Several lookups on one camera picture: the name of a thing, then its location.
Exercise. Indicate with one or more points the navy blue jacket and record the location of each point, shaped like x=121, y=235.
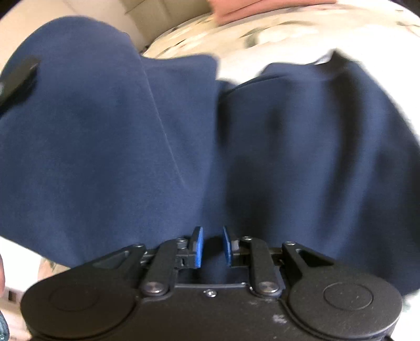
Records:
x=137, y=147

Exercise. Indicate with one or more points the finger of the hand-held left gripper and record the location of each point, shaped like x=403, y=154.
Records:
x=18, y=77

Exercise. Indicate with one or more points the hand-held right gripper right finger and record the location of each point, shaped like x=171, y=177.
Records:
x=227, y=247

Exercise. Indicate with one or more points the floral printed bed sheet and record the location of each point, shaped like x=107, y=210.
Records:
x=282, y=49

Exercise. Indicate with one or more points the pink pillow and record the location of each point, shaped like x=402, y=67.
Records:
x=262, y=9

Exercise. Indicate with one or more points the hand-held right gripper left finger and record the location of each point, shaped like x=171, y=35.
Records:
x=197, y=251

